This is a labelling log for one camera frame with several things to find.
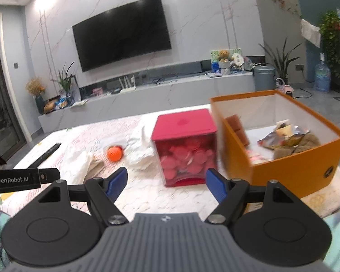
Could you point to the white hanging towel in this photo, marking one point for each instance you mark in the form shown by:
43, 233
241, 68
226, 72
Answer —
310, 33

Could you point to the green plant in glass vase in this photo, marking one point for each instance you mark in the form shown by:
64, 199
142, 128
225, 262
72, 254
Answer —
66, 85

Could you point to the brown teddy bear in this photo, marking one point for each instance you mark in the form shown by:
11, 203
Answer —
224, 61

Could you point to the glass sliding door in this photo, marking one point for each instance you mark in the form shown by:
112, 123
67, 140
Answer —
2, 90

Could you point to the brown sponge block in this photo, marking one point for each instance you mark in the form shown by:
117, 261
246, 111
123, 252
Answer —
238, 130

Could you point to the brown knotted plush towel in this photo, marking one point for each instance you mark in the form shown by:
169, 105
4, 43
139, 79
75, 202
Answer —
297, 146

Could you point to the leafy plant on cabinet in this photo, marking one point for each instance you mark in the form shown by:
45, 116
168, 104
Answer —
330, 36

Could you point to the orange cardboard box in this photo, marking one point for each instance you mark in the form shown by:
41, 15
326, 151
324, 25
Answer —
286, 172

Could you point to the pink crochet toy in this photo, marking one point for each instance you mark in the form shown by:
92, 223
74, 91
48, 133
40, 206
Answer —
257, 158

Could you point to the grey marble television cabinet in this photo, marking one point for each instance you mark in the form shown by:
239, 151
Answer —
158, 99

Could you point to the round brown bread loaf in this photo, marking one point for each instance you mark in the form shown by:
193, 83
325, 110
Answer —
50, 107

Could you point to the white plastic bag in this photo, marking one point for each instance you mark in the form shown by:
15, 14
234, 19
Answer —
140, 150

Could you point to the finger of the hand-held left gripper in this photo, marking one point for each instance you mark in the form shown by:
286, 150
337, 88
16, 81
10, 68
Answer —
49, 175

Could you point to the silver foil bag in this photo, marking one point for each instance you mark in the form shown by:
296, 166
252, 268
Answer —
283, 136

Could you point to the potted long-leaf plant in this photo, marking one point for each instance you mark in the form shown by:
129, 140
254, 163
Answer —
283, 62

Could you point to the blue water bottle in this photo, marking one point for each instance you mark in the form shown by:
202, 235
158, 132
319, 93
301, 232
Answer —
322, 76

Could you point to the dried flowers in dark vase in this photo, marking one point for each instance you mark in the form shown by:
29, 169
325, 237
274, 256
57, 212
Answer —
36, 90

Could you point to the hanging vine plant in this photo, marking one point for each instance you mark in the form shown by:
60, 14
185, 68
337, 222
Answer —
280, 0

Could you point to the orange ball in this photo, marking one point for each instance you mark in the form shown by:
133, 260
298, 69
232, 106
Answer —
115, 153

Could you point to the black remote control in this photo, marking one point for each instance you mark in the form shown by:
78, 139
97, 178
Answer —
45, 155

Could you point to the white and beige cloth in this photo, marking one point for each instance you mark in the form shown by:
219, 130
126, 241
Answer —
96, 167

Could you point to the blue snack bag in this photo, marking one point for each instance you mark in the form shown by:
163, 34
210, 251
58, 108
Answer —
61, 102

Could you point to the green printed card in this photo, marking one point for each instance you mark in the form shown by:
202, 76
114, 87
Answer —
214, 59

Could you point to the red box with clear window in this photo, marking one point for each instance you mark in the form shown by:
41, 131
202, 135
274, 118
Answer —
184, 124

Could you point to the black wall television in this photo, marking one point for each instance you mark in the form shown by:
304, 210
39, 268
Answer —
121, 34

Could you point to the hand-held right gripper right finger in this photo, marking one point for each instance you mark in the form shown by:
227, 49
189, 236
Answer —
216, 185

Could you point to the grey trash bin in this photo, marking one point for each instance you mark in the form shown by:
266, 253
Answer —
264, 78

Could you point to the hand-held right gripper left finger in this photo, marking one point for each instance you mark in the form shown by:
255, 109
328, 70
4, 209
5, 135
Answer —
116, 182

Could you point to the small white fan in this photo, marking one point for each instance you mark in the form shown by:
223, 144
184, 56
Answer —
238, 61

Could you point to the white router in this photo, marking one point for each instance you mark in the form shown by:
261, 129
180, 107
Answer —
127, 86

